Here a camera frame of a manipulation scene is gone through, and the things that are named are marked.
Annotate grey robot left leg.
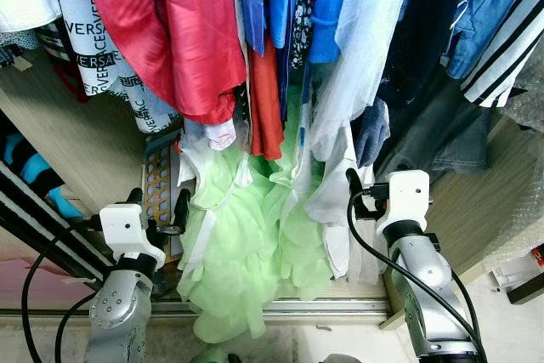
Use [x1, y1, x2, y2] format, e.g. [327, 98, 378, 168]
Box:
[189, 347, 245, 363]

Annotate black sliding door frame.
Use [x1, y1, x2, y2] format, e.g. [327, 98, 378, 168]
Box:
[0, 162, 116, 283]

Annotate orange dotted patterned mat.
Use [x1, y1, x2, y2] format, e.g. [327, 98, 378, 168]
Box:
[140, 136, 186, 264]

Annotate dark dotted hanging garment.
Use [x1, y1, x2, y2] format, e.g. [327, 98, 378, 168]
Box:
[289, 0, 324, 71]

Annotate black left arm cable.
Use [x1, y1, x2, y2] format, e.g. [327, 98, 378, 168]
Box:
[54, 293, 96, 363]
[20, 223, 103, 363]

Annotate white garment with pink cuff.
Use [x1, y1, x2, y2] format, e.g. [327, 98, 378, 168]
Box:
[180, 116, 240, 153]

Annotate white cotton garment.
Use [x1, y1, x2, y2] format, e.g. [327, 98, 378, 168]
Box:
[293, 121, 385, 286]

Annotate faded blue denim garment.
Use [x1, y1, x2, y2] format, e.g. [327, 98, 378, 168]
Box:
[353, 98, 392, 168]

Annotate grey robot leg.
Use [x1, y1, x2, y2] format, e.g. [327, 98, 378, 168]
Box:
[317, 352, 364, 363]
[189, 347, 245, 363]

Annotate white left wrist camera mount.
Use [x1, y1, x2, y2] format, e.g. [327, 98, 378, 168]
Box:
[99, 202, 167, 270]

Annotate black white lettered garment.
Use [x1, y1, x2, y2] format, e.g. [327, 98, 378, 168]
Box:
[38, 0, 184, 136]

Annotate red jacket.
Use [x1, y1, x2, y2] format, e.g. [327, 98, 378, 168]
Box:
[79, 0, 249, 126]

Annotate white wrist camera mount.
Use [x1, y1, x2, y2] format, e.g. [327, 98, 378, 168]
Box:
[372, 169, 433, 243]
[99, 202, 167, 270]

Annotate blue black striped cloth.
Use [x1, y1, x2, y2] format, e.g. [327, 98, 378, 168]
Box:
[0, 132, 86, 219]

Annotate grey robot right leg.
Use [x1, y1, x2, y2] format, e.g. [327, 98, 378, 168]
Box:
[317, 352, 364, 363]

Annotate white sheer garment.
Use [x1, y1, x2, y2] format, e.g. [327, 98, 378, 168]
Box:
[308, 0, 419, 164]

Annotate black white striped garment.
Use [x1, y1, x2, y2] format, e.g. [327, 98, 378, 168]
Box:
[459, 0, 544, 109]

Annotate navy garment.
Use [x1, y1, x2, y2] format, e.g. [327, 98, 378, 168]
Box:
[374, 0, 490, 113]

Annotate blue denim jacket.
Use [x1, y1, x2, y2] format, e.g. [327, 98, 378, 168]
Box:
[442, 0, 541, 82]

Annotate clear bubble wrap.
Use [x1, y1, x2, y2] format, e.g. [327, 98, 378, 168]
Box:
[497, 36, 544, 134]

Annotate orange red garment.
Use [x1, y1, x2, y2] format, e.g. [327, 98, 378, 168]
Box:
[246, 36, 286, 162]

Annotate white plastic container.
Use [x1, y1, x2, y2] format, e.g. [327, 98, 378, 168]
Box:
[490, 252, 544, 298]

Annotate metal wardrobe floor rail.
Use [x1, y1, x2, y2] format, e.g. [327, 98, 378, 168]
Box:
[0, 298, 394, 323]

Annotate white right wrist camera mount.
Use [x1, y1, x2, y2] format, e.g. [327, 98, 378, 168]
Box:
[372, 169, 433, 243]

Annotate black metal bar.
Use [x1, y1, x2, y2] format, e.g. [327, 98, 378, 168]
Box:
[507, 271, 544, 306]

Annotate bright blue garment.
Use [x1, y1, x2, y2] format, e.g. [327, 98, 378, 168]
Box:
[306, 0, 360, 65]

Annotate grey jeans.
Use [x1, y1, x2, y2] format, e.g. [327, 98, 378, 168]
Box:
[374, 70, 496, 179]

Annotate light green ruffled dress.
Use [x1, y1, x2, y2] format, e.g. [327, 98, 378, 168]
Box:
[176, 87, 388, 345]

